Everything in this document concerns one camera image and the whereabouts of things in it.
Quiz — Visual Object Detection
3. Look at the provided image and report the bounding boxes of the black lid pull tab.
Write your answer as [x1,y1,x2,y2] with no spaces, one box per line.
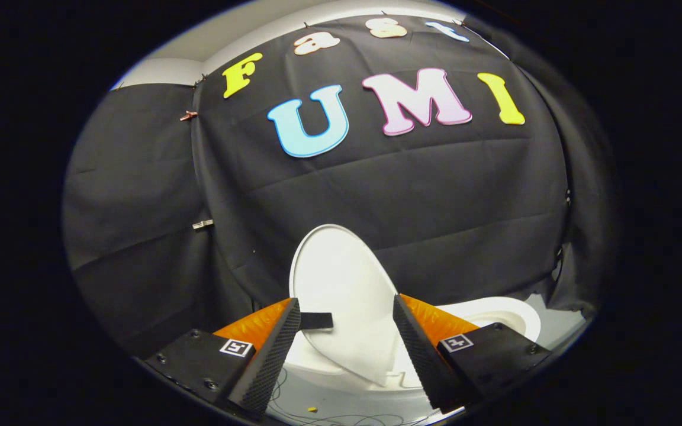
[300,312,334,330]

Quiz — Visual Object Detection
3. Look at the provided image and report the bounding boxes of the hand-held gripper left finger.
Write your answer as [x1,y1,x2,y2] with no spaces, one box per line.
[143,298,302,419]

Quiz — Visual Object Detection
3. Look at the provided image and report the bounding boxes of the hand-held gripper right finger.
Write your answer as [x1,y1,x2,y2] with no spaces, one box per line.
[393,294,553,413]

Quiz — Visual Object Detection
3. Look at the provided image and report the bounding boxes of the white toilet lid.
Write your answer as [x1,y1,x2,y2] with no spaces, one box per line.
[289,224,416,389]

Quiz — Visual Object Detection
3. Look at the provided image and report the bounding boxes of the black backdrop cloth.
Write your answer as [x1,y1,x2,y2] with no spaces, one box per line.
[63,13,621,359]

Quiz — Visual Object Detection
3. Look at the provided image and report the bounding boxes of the thin floor cables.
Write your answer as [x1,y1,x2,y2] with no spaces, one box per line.
[269,368,432,426]

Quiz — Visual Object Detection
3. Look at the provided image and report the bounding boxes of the white ceramic toilet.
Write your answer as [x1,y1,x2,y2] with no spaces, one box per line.
[270,296,542,418]

